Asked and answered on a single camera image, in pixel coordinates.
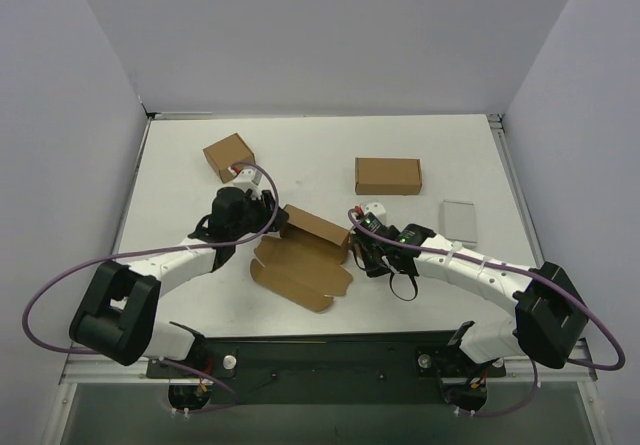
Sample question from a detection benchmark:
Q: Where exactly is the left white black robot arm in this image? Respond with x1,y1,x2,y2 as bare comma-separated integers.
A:
69,187,289,377

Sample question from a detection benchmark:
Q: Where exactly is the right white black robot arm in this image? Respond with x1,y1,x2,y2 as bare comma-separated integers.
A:
351,212,588,369

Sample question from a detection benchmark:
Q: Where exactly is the small square cardboard box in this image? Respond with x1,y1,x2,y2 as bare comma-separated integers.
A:
203,133,255,184

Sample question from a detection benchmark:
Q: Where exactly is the rectangular closed cardboard box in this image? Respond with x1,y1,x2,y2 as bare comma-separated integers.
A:
354,157,423,196

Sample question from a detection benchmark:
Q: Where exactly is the small white flat box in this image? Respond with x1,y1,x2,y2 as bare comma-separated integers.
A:
438,200,478,249

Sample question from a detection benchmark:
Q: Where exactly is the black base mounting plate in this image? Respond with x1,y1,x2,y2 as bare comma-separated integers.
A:
146,330,506,408

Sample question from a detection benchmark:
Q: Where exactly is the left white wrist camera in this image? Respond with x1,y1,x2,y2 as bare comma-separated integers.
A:
230,166,263,200

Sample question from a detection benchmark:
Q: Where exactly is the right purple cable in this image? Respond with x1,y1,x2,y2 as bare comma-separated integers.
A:
347,207,626,419

